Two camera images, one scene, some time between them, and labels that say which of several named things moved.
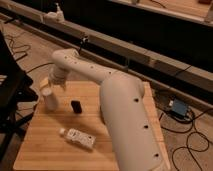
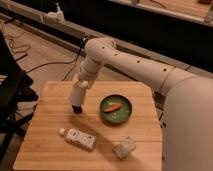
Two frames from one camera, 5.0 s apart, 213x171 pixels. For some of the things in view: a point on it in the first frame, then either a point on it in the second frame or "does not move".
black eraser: x=77 y=107 does not move
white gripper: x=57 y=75 -> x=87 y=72
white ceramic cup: x=51 y=100 -> x=78 y=93
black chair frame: x=16 y=88 does not move
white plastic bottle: x=79 y=137 does not move
